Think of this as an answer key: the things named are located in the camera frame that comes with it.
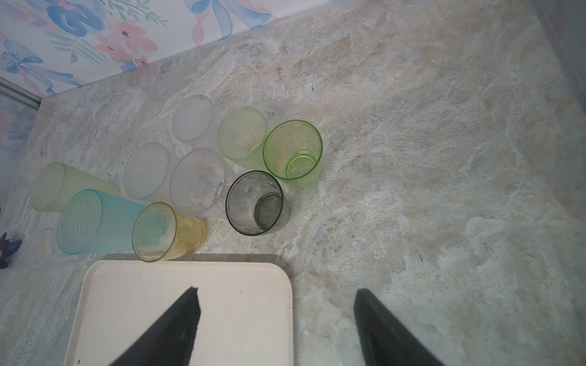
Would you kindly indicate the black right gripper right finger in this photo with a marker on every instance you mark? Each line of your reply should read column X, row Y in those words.
column 384, row 339

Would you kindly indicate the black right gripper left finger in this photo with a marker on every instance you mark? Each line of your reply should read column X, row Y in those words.
column 170, row 340

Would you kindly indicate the dimpled teal plastic cup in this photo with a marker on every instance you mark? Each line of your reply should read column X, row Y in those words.
column 94, row 222

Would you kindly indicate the small clear glass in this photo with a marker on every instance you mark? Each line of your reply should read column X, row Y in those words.
column 46, row 252

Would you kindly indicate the dimpled yellow-green plastic cup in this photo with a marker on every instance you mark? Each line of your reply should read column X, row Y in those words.
column 57, row 183

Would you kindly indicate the smooth green plastic cup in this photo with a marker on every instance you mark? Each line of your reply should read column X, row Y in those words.
column 293, row 153

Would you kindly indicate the dimpled light green cup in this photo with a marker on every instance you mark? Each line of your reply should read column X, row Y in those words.
column 241, row 137

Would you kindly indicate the cream plastic tray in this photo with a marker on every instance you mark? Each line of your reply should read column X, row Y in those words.
column 246, row 310

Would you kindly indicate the yellow plastic cup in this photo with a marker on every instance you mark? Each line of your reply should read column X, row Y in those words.
column 160, row 233

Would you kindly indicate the smooth clear plastic cup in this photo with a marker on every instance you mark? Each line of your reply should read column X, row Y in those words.
column 200, row 183

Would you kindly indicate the smoky grey plastic cup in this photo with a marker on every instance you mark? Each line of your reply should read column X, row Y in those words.
column 256, row 205

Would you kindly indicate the dimpled clear cup front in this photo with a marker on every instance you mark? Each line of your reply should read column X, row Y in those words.
column 148, row 173

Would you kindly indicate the dimpled clear cup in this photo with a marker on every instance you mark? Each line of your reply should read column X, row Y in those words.
column 196, row 122
column 148, row 173

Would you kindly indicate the purple yellow toy figure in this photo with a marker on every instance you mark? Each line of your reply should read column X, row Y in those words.
column 7, row 249

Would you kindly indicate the dimpled clear cup rear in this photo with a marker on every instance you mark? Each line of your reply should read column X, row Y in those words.
column 196, row 122

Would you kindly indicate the aluminium left corner post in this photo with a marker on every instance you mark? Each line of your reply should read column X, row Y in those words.
column 19, row 94

